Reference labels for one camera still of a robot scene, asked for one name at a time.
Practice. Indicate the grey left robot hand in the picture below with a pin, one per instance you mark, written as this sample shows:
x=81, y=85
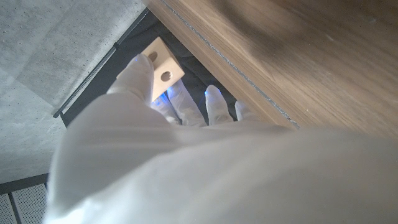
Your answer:
x=217, y=174

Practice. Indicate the wooden block with holes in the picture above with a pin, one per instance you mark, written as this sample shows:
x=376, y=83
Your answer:
x=166, y=67

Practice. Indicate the black backdrop stand pole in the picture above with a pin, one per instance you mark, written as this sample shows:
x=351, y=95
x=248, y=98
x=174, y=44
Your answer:
x=104, y=56

